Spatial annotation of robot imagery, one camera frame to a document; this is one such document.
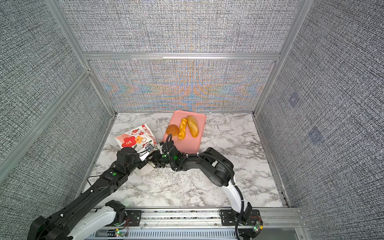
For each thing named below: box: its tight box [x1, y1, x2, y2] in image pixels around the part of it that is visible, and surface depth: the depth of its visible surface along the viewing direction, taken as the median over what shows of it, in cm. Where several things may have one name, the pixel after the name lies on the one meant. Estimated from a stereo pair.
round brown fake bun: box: [166, 124, 179, 136], surface depth 107 cm
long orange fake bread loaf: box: [186, 115, 199, 138], surface depth 108 cm
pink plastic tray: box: [169, 110, 206, 154], surface depth 108 cm
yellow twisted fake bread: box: [177, 117, 187, 141], surface depth 108 cm
